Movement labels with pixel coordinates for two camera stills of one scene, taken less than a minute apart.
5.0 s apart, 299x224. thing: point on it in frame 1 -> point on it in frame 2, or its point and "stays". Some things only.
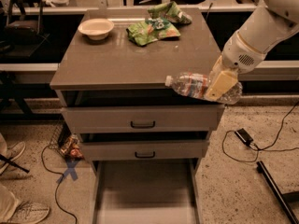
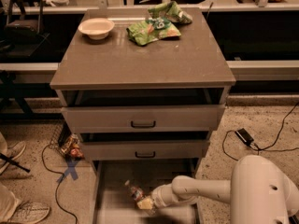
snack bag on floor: x=72 y=148 stays
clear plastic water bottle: x=195 y=85 -> x=135 y=191
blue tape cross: x=70 y=171 stays
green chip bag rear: x=172 y=11 stays
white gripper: x=240 y=55 -> x=160 y=195
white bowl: x=96 y=29 stays
